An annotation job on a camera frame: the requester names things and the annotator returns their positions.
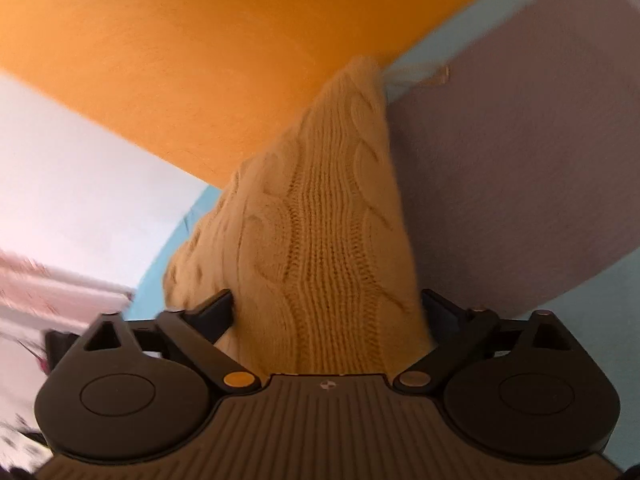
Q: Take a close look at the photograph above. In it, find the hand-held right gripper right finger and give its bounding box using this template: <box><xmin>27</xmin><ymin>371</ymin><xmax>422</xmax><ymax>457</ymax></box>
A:
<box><xmin>393</xmin><ymin>287</ymin><xmax>572</xmax><ymax>395</ymax></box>

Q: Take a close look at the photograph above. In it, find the orange headboard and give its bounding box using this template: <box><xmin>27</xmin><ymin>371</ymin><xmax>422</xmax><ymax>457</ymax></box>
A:
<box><xmin>0</xmin><ymin>0</ymin><xmax>532</xmax><ymax>192</ymax></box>

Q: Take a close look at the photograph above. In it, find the blue grey printed bed sheet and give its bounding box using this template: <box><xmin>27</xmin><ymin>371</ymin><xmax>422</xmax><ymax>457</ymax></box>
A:
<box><xmin>134</xmin><ymin>0</ymin><xmax>640</xmax><ymax>342</ymax></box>

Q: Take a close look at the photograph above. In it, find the tan cable-knit cardigan sweater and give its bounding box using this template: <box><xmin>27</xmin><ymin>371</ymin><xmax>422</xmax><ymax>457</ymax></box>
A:
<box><xmin>162</xmin><ymin>55</ymin><xmax>437</xmax><ymax>377</ymax></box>

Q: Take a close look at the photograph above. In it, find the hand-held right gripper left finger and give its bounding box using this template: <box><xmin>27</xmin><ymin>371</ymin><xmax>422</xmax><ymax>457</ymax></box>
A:
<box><xmin>82</xmin><ymin>287</ymin><xmax>262</xmax><ymax>394</ymax></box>

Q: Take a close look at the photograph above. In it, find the pink white blurred cloth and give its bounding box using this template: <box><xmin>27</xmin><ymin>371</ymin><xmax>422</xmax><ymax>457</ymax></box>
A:
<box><xmin>0</xmin><ymin>247</ymin><xmax>137</xmax><ymax>333</ymax></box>

